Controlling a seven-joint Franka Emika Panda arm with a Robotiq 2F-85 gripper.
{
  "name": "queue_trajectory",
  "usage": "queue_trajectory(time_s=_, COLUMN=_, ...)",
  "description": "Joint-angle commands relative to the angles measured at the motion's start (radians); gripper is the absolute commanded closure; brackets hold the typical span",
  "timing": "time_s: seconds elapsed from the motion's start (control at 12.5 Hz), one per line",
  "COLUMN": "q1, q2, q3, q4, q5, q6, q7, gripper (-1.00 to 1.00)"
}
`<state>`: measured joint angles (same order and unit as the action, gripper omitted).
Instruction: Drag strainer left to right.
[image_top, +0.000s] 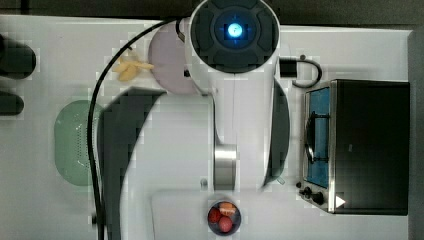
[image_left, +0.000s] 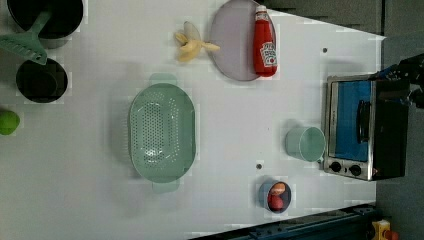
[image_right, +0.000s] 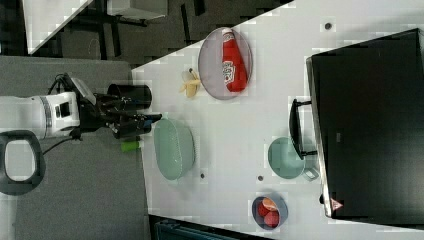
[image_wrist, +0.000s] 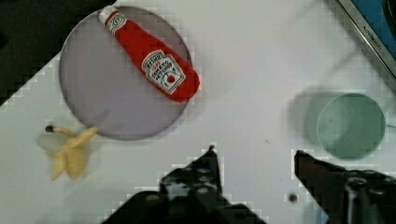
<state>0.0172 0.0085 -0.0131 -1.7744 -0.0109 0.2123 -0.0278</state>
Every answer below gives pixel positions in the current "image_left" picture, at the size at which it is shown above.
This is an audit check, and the green plastic strainer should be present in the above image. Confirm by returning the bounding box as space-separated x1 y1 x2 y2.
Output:
128 73 196 194

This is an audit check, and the peeled banana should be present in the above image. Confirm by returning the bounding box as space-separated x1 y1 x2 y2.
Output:
174 21 220 62

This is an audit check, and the small blue bowl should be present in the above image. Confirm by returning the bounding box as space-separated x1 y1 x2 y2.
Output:
258 179 292 214

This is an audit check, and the grey round plate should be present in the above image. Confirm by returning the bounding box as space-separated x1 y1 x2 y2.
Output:
209 0 276 81

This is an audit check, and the orange toy fruit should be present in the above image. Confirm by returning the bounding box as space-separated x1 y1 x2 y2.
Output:
269 182 286 196

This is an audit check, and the red ketchup bottle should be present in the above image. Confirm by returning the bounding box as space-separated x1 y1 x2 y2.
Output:
253 5 278 77

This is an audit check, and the light green mug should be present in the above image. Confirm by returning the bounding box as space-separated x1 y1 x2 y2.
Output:
285 127 326 162

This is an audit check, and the red toy fruit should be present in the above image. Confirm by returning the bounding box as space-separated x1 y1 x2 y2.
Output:
268 195 284 211

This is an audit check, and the silver black toaster oven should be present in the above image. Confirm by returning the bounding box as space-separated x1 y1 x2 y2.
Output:
323 75 410 181

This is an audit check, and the small black pot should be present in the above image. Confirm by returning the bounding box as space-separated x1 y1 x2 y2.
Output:
16 59 68 103

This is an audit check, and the large black pot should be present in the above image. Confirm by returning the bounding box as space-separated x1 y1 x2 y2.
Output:
7 0 84 49

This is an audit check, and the green slotted spatula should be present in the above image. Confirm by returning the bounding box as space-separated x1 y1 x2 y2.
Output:
0 11 51 65

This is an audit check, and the yellow red stop button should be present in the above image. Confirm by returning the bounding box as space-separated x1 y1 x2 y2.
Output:
372 220 399 240

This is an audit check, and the green apple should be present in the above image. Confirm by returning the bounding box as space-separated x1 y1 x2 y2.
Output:
0 111 20 135

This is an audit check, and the dark blue table rail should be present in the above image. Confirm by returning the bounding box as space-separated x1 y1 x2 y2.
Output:
192 204 381 240

